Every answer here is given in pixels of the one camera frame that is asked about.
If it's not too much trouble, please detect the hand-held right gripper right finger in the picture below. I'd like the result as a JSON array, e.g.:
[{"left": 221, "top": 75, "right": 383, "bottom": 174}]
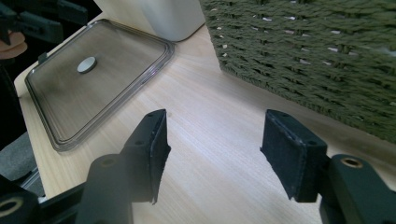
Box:
[{"left": 260, "top": 108, "right": 329, "bottom": 203}]

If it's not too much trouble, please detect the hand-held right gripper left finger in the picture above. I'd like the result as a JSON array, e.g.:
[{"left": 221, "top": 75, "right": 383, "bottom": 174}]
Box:
[{"left": 120, "top": 108, "right": 172, "bottom": 204}]

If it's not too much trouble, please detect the clear lid with white knob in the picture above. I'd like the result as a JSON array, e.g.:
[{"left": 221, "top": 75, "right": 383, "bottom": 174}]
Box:
[{"left": 24, "top": 18, "right": 176, "bottom": 152}]

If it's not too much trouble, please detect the cream divided storage box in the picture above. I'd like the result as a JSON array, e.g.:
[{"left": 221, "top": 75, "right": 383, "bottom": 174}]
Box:
[{"left": 92, "top": 0, "right": 206, "bottom": 43}]

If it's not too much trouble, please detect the green woven basket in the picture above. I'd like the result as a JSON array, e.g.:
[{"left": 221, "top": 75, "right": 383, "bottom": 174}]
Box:
[{"left": 199, "top": 0, "right": 396, "bottom": 145}]

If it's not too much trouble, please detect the metal floor rail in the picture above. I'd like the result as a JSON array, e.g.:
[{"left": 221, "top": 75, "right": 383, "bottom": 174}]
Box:
[{"left": 18, "top": 169, "right": 43, "bottom": 198}]

